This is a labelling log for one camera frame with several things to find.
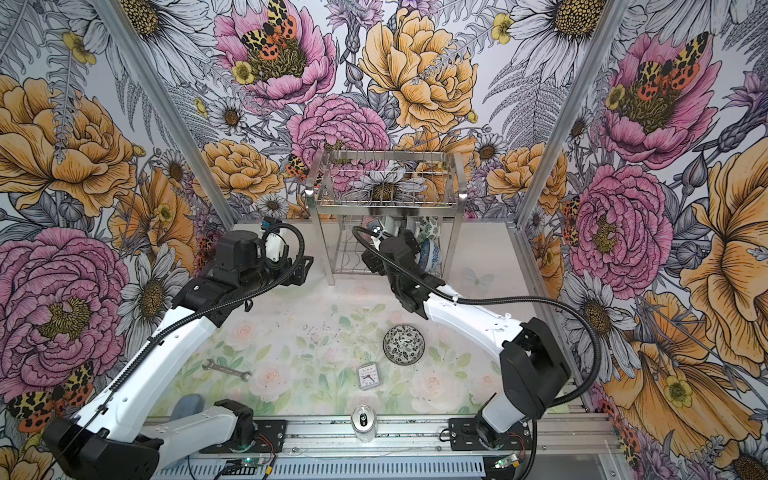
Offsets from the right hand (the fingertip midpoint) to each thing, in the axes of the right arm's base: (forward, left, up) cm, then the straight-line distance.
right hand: (389, 245), depth 83 cm
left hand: (-8, +24, +3) cm, 25 cm away
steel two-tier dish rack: (+38, +14, -10) cm, 41 cm away
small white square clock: (-27, +7, -22) cm, 36 cm away
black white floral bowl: (-18, -4, -24) cm, 30 cm away
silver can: (-41, +6, -10) cm, 42 cm away
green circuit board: (-47, -27, -25) cm, 59 cm away
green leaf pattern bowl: (+18, -14, -13) cm, 26 cm away
